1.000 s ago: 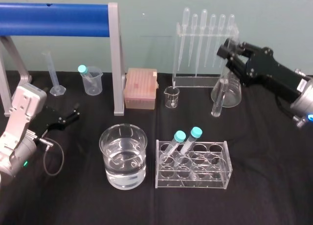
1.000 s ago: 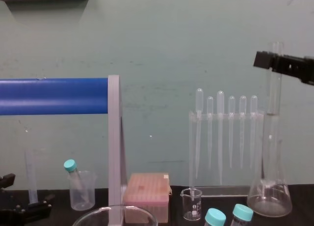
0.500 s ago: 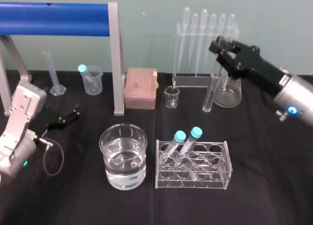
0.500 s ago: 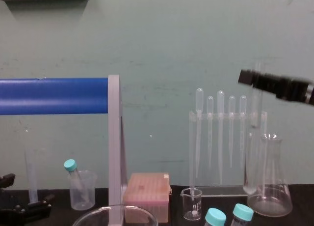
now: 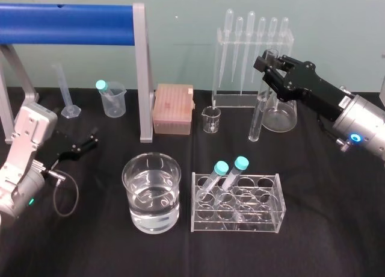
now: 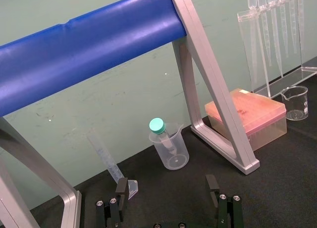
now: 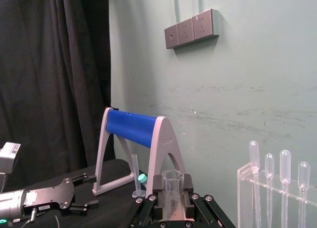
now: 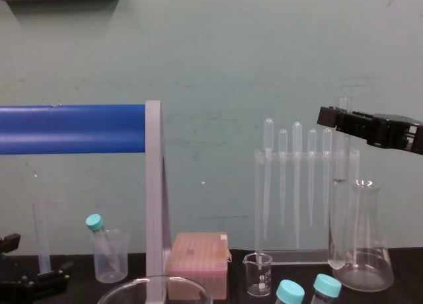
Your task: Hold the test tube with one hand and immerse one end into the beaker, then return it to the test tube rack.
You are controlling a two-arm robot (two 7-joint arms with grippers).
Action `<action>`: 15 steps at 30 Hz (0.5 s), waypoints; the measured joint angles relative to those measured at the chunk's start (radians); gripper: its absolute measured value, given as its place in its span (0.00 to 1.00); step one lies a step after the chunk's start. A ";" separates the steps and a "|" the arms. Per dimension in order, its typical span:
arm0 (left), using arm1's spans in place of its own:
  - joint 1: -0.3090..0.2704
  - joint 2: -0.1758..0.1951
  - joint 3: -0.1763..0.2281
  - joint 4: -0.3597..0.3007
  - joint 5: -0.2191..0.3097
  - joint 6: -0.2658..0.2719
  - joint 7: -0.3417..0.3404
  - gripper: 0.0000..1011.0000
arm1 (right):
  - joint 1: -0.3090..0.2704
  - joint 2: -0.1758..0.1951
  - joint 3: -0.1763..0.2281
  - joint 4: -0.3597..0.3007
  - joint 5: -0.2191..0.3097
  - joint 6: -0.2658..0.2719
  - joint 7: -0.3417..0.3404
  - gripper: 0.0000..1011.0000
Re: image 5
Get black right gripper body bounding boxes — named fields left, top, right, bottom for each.
left=277, top=61, right=356, bottom=122

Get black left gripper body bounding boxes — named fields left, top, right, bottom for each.
left=41, top=128, right=73, bottom=170

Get black table cloth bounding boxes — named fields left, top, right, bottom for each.
left=0, top=86, right=385, bottom=277

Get clear acrylic test tube rack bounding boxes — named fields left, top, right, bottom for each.
left=190, top=172, right=285, bottom=234

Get blue roll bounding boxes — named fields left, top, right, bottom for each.
left=0, top=3, right=134, bottom=46

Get clear plastic graduated cylinder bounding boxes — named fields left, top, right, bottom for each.
left=51, top=63, right=82, bottom=119

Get teal capped plastic tube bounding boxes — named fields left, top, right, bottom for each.
left=220, top=155, right=251, bottom=197
left=196, top=160, right=230, bottom=203
left=95, top=79, right=117, bottom=109

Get grey roll stand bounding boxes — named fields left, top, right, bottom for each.
left=0, top=2, right=155, bottom=145

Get pink pipette tip box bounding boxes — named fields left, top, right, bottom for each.
left=152, top=83, right=196, bottom=136

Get thin dark gripper cable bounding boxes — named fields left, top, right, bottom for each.
left=44, top=167, right=80, bottom=217

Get clear glass test tube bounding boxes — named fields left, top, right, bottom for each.
left=248, top=48, right=280, bottom=143

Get clear glass conical flask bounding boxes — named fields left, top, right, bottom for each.
left=261, top=89, right=298, bottom=134

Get clear acrylic pipette rack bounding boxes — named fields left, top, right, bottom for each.
left=211, top=28, right=294, bottom=109

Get small glass beaker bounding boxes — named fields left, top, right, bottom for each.
left=201, top=105, right=222, bottom=134

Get large glass beaker with water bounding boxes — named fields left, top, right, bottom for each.
left=121, top=152, right=182, bottom=235

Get clear plastic beaker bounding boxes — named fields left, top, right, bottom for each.
left=99, top=81, right=127, bottom=119

